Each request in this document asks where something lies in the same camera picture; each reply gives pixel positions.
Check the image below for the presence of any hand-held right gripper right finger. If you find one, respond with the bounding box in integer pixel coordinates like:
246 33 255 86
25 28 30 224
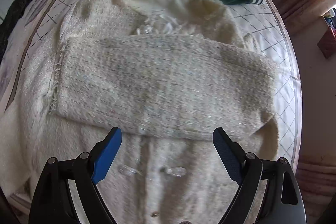
212 127 307 224

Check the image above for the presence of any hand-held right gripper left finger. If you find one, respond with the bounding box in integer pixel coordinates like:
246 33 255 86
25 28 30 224
28 126 123 224

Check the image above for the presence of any cream tweed jacket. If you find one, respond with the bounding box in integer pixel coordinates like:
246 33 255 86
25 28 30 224
0 0 280 224

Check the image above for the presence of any printed quilted bedspread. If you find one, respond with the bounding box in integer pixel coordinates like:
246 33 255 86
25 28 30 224
0 0 303 203

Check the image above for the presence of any reddish brown box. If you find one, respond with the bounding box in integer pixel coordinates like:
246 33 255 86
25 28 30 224
317 28 336 59

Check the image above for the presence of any dark sheer cloth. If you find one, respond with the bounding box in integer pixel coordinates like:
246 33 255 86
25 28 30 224
0 0 49 62

